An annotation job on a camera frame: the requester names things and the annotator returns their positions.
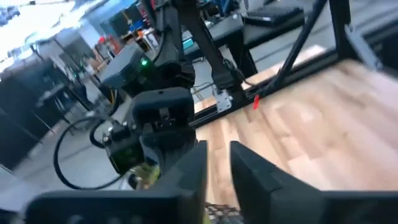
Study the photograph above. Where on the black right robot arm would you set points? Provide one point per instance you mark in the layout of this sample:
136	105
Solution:
174	73

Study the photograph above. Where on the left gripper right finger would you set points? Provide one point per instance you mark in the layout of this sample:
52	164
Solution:
264	193

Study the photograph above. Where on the silver metal bracket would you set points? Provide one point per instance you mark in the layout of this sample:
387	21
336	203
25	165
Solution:
223	102

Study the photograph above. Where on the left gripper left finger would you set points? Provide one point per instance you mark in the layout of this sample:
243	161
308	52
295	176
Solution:
196	174

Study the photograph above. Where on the small red tag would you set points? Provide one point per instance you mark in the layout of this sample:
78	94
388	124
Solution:
256	102

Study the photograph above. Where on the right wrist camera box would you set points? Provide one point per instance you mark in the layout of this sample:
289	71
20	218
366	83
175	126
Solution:
122	149

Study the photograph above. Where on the green grape bunch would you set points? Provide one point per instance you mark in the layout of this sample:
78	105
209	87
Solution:
147	175

